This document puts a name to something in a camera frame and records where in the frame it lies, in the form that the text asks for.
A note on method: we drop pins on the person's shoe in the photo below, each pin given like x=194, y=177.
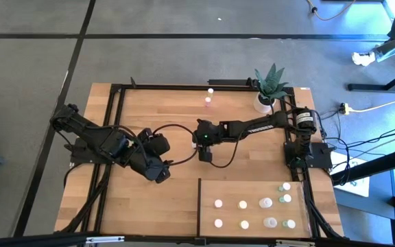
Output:
x=362, y=58

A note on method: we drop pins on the black floor stand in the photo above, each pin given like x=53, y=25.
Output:
x=365, y=87

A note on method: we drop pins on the green artificial plant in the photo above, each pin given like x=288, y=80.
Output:
x=271, y=84

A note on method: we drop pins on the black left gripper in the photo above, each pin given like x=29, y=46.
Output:
x=149, y=168

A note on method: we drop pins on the silver bracket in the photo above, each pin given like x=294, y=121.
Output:
x=105, y=239
x=293, y=243

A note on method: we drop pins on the white printed sheet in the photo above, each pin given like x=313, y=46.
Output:
x=355, y=187

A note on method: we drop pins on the white plant pot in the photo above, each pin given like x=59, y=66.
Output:
x=261, y=107

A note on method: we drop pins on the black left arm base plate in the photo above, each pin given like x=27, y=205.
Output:
x=81, y=158

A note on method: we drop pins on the black diagonal beam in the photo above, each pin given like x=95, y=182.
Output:
x=372, y=168

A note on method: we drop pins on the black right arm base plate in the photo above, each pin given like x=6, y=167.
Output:
x=321, y=158

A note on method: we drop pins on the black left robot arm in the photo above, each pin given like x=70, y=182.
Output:
x=94, y=135

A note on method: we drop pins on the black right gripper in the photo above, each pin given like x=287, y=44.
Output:
x=206, y=135

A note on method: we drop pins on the black rig beam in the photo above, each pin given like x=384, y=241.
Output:
x=29, y=241

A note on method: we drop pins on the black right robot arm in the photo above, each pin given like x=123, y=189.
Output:
x=269, y=125

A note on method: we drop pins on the yellow power plug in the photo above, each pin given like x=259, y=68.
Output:
x=346, y=109

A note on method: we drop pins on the black flat bar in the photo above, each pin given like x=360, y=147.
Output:
x=228, y=82

